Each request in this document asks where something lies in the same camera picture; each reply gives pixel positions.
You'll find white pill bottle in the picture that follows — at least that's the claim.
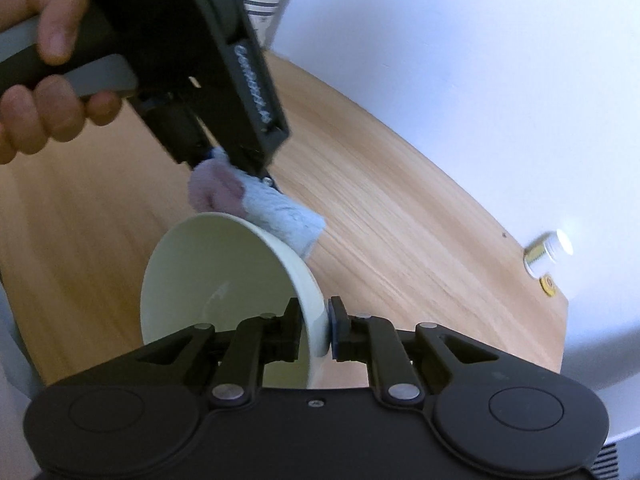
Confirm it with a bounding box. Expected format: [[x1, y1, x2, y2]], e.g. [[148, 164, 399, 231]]
[[523, 230, 574, 278]]

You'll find white ceramic bowl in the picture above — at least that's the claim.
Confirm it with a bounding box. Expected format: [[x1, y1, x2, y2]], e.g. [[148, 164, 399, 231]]
[[140, 214, 329, 388]]

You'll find grey fluffy cleaning cloth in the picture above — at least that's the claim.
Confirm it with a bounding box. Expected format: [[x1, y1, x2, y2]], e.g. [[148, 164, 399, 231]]
[[188, 148, 326, 259]]

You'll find person's left hand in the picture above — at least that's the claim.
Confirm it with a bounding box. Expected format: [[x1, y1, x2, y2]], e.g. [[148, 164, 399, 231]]
[[1, 0, 122, 165]]

